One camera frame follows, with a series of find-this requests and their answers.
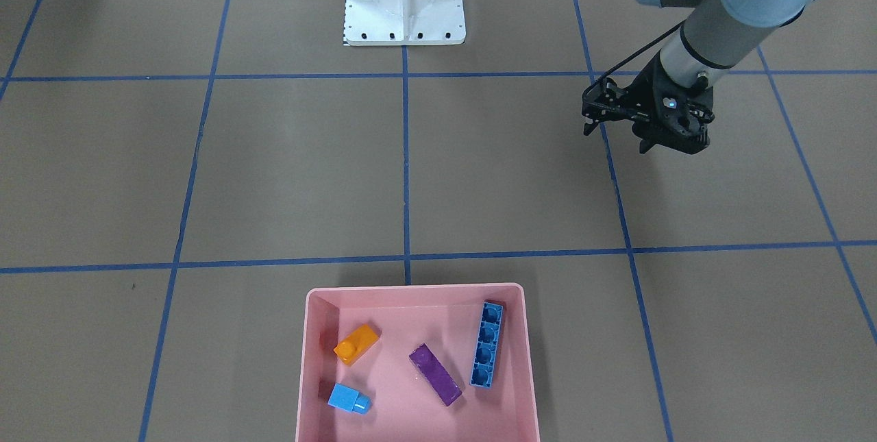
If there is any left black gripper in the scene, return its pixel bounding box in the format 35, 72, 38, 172
630, 55, 715, 155

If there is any orange toy block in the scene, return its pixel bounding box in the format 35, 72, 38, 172
332, 323, 380, 367

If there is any pink plastic box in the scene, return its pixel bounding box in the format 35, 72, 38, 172
295, 283, 540, 441

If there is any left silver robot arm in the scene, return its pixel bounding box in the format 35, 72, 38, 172
628, 0, 816, 154

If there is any small blue toy block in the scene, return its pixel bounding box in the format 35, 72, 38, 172
327, 383, 372, 416

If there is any purple toy block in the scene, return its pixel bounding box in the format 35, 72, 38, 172
408, 344, 462, 407

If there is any long blue toy block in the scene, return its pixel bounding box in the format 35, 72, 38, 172
469, 301, 504, 389

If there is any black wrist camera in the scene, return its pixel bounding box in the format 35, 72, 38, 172
582, 77, 647, 136

